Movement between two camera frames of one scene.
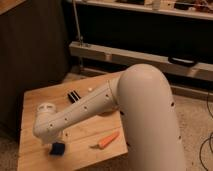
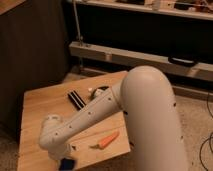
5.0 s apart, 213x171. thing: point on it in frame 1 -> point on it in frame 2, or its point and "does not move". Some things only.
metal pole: x=77 y=24 does not move
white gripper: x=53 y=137 -> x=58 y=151
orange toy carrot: x=106 y=140 does not move
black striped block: x=73 y=96 does not move
